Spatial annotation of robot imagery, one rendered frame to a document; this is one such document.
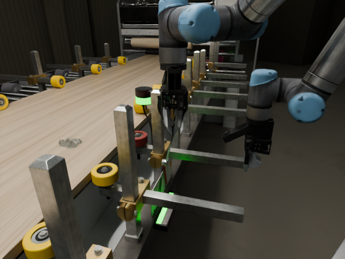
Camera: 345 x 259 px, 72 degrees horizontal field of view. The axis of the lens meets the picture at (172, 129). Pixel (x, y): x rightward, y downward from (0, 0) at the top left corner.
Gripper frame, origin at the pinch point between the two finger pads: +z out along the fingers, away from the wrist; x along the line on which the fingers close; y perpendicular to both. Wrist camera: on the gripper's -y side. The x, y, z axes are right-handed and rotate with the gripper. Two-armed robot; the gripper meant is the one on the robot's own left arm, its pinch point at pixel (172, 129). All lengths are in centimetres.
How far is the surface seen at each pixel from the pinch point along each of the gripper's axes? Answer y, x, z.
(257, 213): -67, 70, 99
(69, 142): -12.7, -36.2, 9.3
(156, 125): -9.9, -4.7, 2.6
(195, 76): -80, 21, -1
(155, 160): -7.5, -5.4, 15.0
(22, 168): 0.9, -46.6, 11.2
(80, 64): -149, -67, 1
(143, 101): -10.0, -8.9, -6.2
